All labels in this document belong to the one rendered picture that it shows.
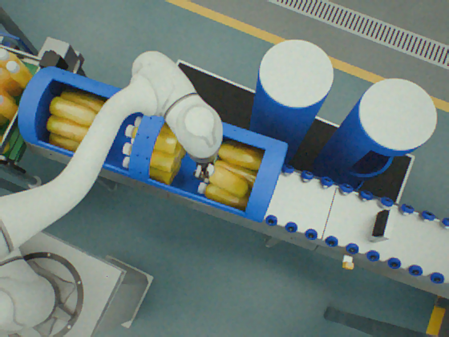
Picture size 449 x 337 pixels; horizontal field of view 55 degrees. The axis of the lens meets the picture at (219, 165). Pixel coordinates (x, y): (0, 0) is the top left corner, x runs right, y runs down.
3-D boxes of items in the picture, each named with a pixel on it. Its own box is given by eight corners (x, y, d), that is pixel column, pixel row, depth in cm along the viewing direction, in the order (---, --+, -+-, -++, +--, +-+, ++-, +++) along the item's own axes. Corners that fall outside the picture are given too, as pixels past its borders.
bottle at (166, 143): (180, 133, 144) (135, 119, 145) (172, 150, 141) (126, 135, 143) (181, 143, 150) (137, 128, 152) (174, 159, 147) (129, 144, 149)
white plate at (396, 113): (344, 110, 159) (343, 111, 160) (400, 164, 153) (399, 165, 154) (395, 64, 163) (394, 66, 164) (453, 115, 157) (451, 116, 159)
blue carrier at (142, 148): (258, 229, 156) (266, 216, 129) (40, 152, 165) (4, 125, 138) (281, 158, 164) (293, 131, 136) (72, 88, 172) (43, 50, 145)
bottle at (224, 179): (251, 192, 143) (218, 172, 133) (236, 201, 146) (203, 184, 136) (247, 176, 148) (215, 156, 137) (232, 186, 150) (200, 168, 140)
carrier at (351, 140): (301, 169, 244) (337, 207, 239) (341, 111, 160) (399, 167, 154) (337, 138, 249) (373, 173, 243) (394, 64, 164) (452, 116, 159)
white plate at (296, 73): (335, 107, 159) (334, 107, 160) (331, 39, 166) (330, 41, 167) (260, 106, 160) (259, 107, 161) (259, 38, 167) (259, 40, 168)
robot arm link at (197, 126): (232, 144, 108) (201, 105, 110) (232, 123, 93) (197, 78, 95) (196, 169, 106) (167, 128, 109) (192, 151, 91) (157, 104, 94)
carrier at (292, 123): (297, 168, 245) (296, 121, 252) (335, 109, 160) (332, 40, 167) (247, 168, 245) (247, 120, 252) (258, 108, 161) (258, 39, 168)
